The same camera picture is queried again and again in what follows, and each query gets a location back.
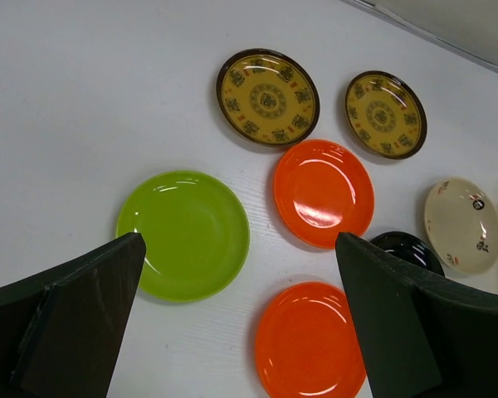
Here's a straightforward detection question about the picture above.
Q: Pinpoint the orange plate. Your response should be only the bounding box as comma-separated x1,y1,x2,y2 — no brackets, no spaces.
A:
255,281,366,397
273,139,375,250

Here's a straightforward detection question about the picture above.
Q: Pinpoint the black plate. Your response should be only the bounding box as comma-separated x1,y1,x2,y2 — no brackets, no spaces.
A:
370,231,445,277

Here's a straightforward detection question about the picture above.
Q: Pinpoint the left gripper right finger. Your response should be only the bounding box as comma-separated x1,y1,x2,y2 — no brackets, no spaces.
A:
335,233,498,397

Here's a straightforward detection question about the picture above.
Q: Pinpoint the yellow brown plate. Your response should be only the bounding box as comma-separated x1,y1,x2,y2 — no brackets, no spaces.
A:
344,70,427,160
215,48,320,148

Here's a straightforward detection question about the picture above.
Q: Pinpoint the green plate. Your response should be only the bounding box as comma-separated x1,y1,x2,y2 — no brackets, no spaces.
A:
115,170,250,303

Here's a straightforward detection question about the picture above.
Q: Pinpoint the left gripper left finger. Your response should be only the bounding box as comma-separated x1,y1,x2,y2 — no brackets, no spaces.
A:
0,232,146,397

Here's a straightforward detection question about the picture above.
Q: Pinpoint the cream plate with characters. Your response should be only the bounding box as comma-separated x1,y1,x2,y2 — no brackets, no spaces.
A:
423,177,498,274

